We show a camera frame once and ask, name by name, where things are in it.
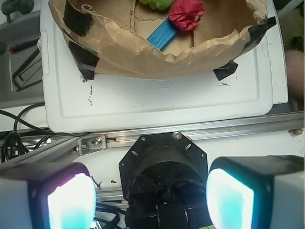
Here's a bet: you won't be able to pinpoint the white plastic tray lid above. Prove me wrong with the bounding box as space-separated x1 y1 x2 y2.
41 1 288 133

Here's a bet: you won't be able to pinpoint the black allen keys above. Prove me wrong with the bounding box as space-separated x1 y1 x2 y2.
9 39 42 92

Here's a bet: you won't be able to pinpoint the black cable bundle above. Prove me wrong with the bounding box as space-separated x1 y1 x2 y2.
0 104 91 165

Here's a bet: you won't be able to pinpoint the brown paper bag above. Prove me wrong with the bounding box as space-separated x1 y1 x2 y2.
48 0 276 80

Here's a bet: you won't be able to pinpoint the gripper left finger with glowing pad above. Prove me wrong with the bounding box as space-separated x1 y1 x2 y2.
0 162 96 229

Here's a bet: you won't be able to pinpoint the aluminium extrusion rail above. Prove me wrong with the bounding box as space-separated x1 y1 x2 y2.
0 111 305 165

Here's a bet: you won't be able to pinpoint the blue plastic block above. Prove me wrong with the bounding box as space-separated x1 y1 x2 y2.
147 19 178 51

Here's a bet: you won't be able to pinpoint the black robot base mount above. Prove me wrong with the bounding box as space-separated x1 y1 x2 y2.
119 142 212 229

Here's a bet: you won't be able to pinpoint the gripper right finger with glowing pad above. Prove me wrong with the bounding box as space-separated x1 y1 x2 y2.
206 155 305 229

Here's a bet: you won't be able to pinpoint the green plush animal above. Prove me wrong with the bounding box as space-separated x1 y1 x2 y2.
139 0 174 10

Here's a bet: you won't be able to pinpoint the red crumpled paper toy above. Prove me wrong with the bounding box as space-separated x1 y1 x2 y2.
168 0 204 31

